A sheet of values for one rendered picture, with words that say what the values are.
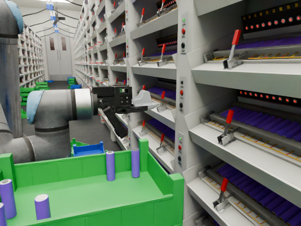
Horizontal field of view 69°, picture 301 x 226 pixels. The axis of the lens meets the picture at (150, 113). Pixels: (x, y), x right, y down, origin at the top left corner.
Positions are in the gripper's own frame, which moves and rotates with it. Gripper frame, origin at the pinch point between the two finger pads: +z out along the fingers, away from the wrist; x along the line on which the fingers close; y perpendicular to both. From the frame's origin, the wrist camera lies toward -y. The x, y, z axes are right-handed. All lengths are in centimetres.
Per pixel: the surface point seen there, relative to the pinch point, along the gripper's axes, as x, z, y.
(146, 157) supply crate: -21.2, -10.4, -7.4
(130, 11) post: 65, 10, 42
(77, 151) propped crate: 87, -24, -47
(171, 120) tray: 7.6, 10.1, -7.5
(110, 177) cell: -22.8, -19.0, -10.1
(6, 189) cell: -29.0, -36.7, -5.7
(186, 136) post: -4.1, 9.9, -10.1
